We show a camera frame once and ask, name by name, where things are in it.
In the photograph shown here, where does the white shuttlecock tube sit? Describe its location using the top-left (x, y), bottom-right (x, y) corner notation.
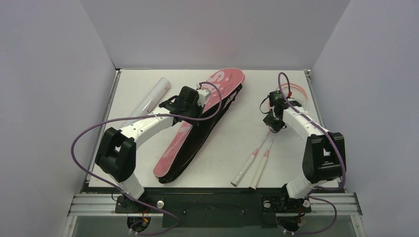
top-left (130, 78), bottom-right (171, 117)

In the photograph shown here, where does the aluminium frame rail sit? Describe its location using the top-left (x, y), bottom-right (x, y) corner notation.
top-left (68, 193), bottom-right (363, 216)

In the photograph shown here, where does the pink racket cover bag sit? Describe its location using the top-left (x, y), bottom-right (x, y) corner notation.
top-left (153, 68), bottom-right (245, 184)

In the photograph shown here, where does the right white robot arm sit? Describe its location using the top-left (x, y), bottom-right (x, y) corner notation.
top-left (263, 90), bottom-right (346, 212)

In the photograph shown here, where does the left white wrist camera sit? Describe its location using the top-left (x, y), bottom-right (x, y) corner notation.
top-left (197, 88), bottom-right (211, 107)

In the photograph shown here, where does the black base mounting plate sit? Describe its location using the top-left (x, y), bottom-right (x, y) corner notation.
top-left (82, 183), bottom-right (344, 230)

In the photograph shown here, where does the pink badminton racket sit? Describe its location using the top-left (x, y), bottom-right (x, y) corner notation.
top-left (249, 132), bottom-right (275, 190)
top-left (230, 83), bottom-right (309, 187)

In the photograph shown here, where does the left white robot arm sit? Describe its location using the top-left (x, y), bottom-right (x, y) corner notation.
top-left (95, 86), bottom-right (211, 212)

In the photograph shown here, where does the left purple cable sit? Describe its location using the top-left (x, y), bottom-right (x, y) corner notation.
top-left (70, 81), bottom-right (223, 236)

